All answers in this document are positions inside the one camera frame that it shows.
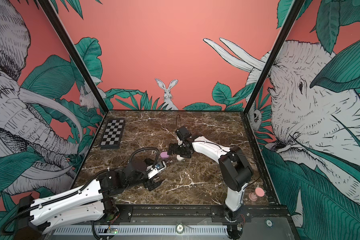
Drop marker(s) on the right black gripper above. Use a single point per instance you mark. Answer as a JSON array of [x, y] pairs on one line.
[[176, 150]]

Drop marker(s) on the black white checkerboard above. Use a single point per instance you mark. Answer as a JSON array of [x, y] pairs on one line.
[[113, 133]]

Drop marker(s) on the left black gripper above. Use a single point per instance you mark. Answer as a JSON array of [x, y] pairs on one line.
[[153, 184]]

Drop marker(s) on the white slotted cable duct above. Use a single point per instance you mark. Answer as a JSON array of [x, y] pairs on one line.
[[134, 230]]

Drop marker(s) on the pink open round case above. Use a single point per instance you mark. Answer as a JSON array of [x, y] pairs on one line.
[[258, 193]]

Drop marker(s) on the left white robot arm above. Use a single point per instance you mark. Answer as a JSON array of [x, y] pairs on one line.
[[91, 202]]

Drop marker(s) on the white earbuds charging case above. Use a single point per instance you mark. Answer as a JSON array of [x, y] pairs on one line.
[[179, 158]]

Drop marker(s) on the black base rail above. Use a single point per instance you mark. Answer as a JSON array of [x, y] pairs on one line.
[[217, 213]]

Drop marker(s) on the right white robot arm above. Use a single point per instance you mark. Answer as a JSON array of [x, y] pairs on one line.
[[234, 165]]

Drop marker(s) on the purple earbuds charging case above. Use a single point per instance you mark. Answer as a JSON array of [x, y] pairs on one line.
[[164, 155]]

